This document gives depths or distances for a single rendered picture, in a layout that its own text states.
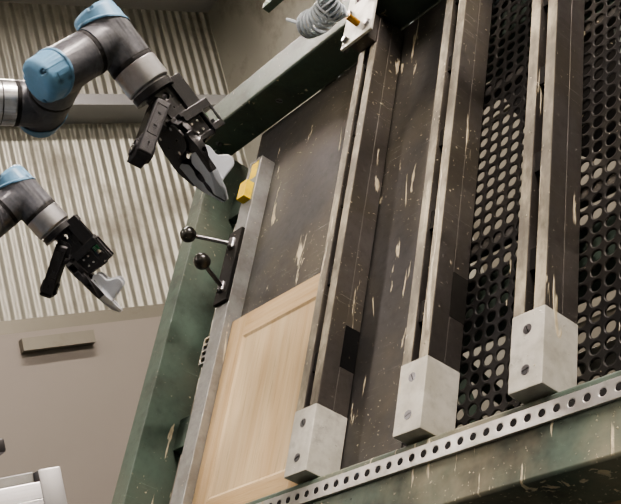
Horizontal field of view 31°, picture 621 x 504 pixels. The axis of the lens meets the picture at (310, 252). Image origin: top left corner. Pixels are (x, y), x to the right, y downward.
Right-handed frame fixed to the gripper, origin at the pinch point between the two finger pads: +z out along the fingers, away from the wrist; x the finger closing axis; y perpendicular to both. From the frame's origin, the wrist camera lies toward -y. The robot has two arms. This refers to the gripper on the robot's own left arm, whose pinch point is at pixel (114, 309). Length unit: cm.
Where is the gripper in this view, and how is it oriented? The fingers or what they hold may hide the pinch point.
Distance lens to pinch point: 233.8
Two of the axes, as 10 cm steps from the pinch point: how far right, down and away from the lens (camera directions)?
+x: -0.4, -0.7, 10.0
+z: 6.6, 7.5, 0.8
